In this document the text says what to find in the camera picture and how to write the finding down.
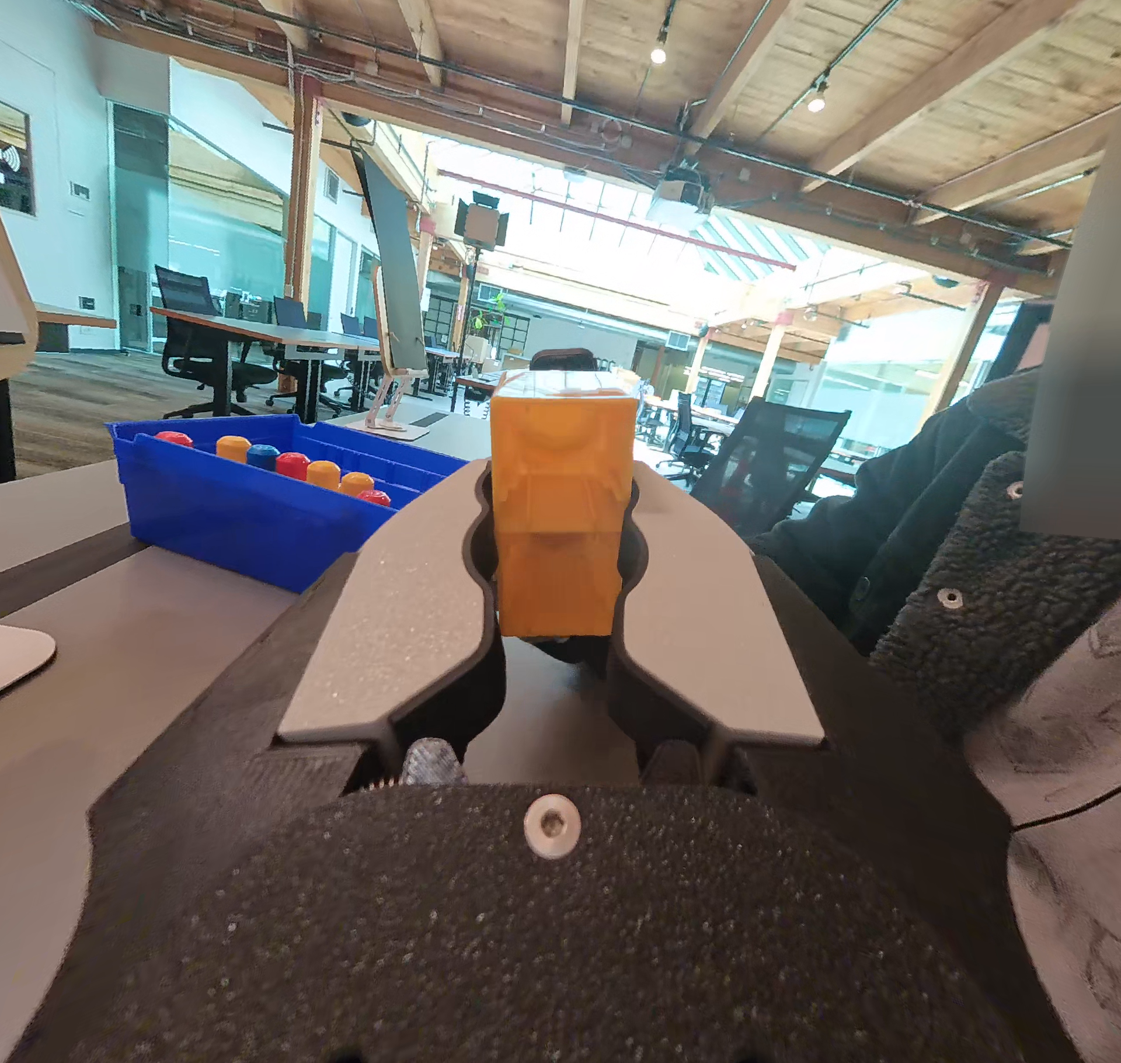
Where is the grey sweatshirt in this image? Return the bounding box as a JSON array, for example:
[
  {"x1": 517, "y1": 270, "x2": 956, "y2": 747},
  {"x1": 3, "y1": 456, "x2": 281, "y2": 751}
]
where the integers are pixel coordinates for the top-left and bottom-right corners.
[{"x1": 963, "y1": 616, "x2": 1121, "y2": 1063}]

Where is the blue plastic bin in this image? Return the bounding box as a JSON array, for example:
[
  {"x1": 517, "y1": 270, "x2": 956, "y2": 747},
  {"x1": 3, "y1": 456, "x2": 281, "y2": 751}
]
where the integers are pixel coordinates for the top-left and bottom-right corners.
[{"x1": 105, "y1": 415, "x2": 469, "y2": 595}]

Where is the orange two-stud mega block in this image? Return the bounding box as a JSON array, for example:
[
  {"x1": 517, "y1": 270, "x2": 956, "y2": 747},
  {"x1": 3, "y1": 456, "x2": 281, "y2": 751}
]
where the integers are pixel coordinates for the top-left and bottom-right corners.
[{"x1": 489, "y1": 371, "x2": 639, "y2": 639}]

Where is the black office chair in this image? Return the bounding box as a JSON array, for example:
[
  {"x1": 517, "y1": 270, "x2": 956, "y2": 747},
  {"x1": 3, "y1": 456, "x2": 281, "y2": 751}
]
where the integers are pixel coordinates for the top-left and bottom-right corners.
[
  {"x1": 155, "y1": 264, "x2": 278, "y2": 420},
  {"x1": 657, "y1": 390, "x2": 730, "y2": 479},
  {"x1": 340, "y1": 311, "x2": 384, "y2": 411},
  {"x1": 271, "y1": 294, "x2": 344, "y2": 409}
]

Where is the wooden top office desk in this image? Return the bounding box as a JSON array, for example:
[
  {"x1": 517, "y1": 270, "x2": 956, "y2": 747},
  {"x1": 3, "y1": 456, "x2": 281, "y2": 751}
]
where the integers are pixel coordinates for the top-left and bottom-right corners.
[
  {"x1": 151, "y1": 305, "x2": 387, "y2": 425},
  {"x1": 454, "y1": 369, "x2": 506, "y2": 418},
  {"x1": 35, "y1": 305, "x2": 119, "y2": 355}
]

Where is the ceiling projector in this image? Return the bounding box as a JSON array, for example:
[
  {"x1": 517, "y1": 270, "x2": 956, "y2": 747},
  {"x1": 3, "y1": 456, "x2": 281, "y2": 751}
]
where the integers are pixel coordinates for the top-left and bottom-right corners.
[{"x1": 648, "y1": 163, "x2": 716, "y2": 225}]

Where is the dark fleece jacket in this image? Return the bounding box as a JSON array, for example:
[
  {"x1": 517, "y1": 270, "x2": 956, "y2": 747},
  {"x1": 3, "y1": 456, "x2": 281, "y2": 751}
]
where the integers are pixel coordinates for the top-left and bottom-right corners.
[{"x1": 867, "y1": 450, "x2": 1121, "y2": 744}]

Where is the person's right forearm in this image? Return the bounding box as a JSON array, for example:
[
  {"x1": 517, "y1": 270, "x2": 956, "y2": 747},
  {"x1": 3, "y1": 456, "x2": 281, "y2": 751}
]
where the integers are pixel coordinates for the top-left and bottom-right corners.
[{"x1": 749, "y1": 371, "x2": 1035, "y2": 656}]

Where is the white base document stand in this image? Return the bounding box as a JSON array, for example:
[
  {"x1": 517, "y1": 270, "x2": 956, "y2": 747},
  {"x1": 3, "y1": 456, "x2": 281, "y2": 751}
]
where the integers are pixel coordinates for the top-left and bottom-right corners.
[{"x1": 0, "y1": 213, "x2": 58, "y2": 696}]

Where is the wooden board easel stand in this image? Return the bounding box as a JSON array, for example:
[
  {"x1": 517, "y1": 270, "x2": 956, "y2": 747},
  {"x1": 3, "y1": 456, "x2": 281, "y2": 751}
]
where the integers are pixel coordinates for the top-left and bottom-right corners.
[{"x1": 350, "y1": 147, "x2": 430, "y2": 444}]

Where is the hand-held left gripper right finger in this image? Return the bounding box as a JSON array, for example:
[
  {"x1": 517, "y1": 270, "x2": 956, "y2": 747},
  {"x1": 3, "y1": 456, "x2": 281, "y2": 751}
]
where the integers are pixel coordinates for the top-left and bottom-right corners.
[{"x1": 606, "y1": 460, "x2": 827, "y2": 749}]

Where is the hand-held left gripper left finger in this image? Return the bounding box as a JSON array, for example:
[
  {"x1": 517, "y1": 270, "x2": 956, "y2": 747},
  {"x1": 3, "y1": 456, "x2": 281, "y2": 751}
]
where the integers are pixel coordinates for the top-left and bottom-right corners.
[{"x1": 274, "y1": 458, "x2": 509, "y2": 744}]

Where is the dark wall sign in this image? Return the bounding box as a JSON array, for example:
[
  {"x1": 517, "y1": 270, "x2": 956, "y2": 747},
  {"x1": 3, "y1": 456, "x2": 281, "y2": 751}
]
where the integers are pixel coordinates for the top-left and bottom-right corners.
[{"x1": 0, "y1": 101, "x2": 38, "y2": 217}]

